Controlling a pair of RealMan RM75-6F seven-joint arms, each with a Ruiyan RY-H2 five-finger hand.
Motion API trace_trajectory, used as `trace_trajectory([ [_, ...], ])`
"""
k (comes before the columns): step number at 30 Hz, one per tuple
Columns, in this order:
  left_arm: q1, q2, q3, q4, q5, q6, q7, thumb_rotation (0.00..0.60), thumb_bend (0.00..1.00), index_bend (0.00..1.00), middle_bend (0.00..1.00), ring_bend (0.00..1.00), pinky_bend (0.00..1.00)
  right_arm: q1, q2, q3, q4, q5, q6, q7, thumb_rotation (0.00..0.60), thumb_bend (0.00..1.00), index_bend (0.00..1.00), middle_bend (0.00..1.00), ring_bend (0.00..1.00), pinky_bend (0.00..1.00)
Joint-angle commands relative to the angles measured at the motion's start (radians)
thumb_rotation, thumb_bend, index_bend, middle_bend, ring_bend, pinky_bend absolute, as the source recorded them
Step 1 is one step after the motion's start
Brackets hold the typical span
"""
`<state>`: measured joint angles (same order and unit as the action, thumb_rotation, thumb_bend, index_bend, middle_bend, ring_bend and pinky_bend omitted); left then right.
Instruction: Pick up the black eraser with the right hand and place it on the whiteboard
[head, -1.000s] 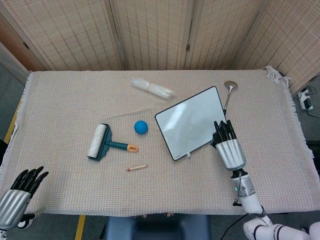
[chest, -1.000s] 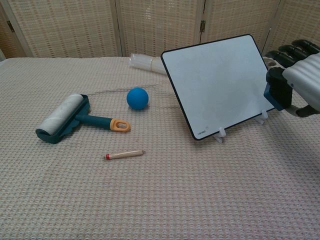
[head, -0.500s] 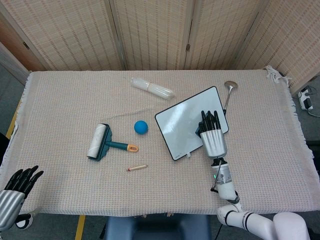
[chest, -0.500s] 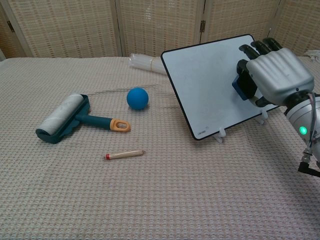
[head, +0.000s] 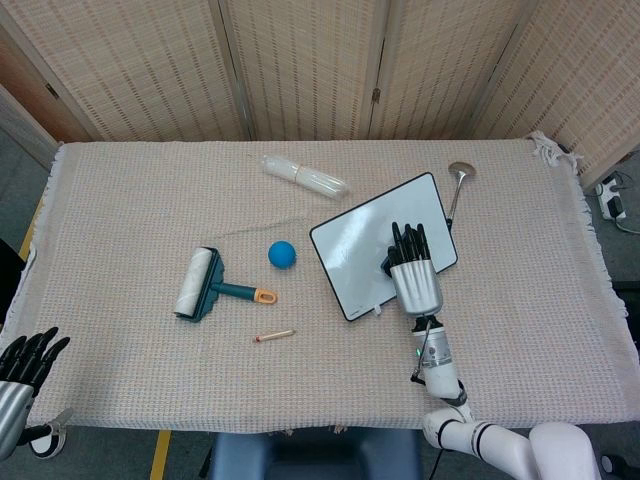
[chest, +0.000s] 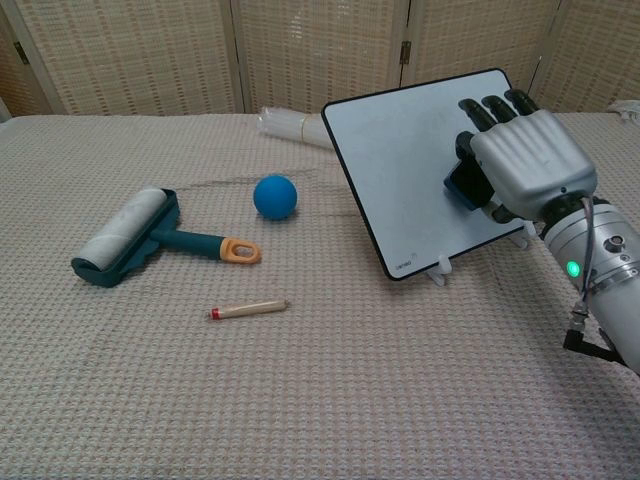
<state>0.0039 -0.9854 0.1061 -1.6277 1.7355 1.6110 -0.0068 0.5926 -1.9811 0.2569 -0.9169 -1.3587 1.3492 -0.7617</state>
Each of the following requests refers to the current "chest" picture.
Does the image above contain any teal lint roller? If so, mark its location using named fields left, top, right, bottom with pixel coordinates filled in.
left=70, top=187, right=263, bottom=290

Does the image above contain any woven folding screen panel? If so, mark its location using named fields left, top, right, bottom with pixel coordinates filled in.
left=399, top=0, right=564, bottom=114
left=229, top=0, right=416, bottom=115
left=0, top=0, right=54, bottom=119
left=0, top=0, right=249, bottom=117
left=529, top=0, right=640, bottom=115

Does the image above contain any clear plastic straw bundle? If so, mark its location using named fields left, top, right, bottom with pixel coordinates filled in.
left=257, top=105, right=334, bottom=150

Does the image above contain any white tablet stand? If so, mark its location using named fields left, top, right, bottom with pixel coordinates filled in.
left=432, top=230, right=539, bottom=287

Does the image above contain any blue rubber ball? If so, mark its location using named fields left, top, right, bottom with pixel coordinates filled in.
left=252, top=173, right=299, bottom=221

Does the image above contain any beige waffle tablecloth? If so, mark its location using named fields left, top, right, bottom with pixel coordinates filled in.
left=0, top=99, right=640, bottom=480

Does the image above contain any black framed whiteboard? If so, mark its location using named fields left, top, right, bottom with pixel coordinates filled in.
left=321, top=68, right=539, bottom=282

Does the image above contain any wooden stick with red tip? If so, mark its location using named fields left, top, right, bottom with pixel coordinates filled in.
left=207, top=298, right=291, bottom=322

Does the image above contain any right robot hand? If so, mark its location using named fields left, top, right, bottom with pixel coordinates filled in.
left=442, top=87, right=599, bottom=224

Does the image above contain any black eraser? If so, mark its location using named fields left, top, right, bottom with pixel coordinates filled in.
left=442, top=159, right=496, bottom=214

